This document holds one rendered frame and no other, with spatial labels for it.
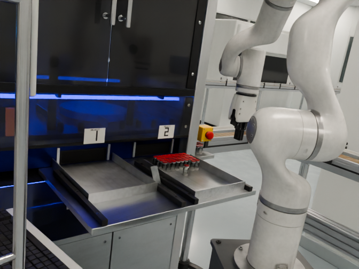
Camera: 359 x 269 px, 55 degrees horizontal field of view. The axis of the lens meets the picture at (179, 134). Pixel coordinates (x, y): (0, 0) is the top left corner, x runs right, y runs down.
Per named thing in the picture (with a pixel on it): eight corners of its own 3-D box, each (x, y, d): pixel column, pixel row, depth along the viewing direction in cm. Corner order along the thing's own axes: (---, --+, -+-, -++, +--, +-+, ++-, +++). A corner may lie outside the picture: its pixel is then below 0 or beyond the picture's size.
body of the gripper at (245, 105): (248, 89, 130) (242, 118, 133) (229, 88, 124) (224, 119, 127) (263, 93, 125) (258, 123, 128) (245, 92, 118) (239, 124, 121)
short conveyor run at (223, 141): (181, 158, 175) (186, 128, 172) (164, 149, 187) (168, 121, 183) (265, 148, 218) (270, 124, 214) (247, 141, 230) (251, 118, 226)
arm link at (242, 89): (247, 84, 130) (246, 92, 131) (231, 82, 124) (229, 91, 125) (265, 87, 124) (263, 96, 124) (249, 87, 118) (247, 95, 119)
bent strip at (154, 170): (148, 180, 132) (150, 166, 130) (155, 179, 134) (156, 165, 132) (169, 195, 121) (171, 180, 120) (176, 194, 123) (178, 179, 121)
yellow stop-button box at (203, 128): (191, 137, 172) (193, 124, 170) (202, 136, 176) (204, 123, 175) (201, 142, 166) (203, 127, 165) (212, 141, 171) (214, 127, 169)
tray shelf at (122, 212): (38, 173, 130) (38, 168, 129) (181, 156, 173) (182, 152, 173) (91, 235, 94) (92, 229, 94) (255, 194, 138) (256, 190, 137)
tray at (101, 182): (51, 166, 132) (52, 158, 131) (112, 160, 148) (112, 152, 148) (87, 204, 107) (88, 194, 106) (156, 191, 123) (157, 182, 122)
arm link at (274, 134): (317, 215, 82) (341, 118, 76) (242, 210, 79) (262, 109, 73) (295, 194, 93) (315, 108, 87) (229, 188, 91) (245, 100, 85)
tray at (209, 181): (142, 167, 145) (143, 159, 144) (189, 160, 161) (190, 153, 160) (194, 200, 120) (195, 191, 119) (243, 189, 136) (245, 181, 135)
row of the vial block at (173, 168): (160, 171, 142) (161, 160, 141) (193, 166, 153) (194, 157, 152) (163, 173, 141) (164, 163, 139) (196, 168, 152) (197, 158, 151)
